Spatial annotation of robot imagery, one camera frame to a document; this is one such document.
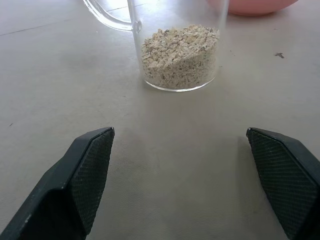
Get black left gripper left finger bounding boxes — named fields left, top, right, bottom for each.
left=0, top=126, right=116, bottom=240

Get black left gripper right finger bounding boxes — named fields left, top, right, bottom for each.
left=246, top=127, right=320, bottom=240

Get rolled oats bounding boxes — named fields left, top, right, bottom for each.
left=141, top=23, right=221, bottom=89

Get pink plastic bowl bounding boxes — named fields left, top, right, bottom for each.
left=205, top=0, right=300, bottom=17

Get clear glass measuring cup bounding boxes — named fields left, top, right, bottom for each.
left=82, top=0, right=230, bottom=93

